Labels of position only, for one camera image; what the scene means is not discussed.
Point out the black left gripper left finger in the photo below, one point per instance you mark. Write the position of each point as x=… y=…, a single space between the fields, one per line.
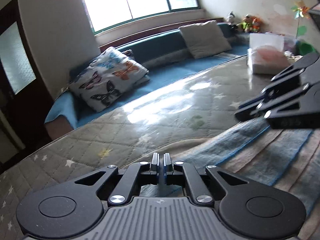
x=154 y=167

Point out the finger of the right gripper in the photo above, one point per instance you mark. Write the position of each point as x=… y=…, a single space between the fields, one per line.
x=260 y=98
x=245 y=114

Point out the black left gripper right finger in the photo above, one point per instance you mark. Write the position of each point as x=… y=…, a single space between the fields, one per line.
x=165 y=170

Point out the blue striped knit sweater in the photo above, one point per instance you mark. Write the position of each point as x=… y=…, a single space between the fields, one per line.
x=285 y=159

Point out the pink tissue pack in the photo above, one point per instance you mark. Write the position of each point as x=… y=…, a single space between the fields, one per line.
x=266 y=54

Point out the grey quilted star table cover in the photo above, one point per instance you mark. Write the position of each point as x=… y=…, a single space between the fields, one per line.
x=213 y=94

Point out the clear plastic storage box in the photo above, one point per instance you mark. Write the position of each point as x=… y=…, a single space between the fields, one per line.
x=290 y=42

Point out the green plastic bowl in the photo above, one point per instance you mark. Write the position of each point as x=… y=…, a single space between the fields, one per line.
x=304 y=48

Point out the green yellow plush toy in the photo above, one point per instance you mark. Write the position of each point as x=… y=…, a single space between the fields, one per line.
x=246 y=24

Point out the orange plush toy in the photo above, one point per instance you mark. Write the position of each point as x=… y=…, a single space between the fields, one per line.
x=256 y=25

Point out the black white plush toy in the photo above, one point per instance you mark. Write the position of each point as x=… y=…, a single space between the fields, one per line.
x=231 y=20

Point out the grey square cushion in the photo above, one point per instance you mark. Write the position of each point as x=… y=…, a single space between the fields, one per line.
x=204 y=39

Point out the colourful paper pinwheel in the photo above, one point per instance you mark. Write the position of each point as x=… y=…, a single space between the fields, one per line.
x=301 y=11

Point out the butterfly print pillow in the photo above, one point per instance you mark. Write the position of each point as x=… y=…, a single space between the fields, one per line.
x=109 y=76

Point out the dark wooden door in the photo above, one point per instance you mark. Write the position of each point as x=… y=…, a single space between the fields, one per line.
x=25 y=100

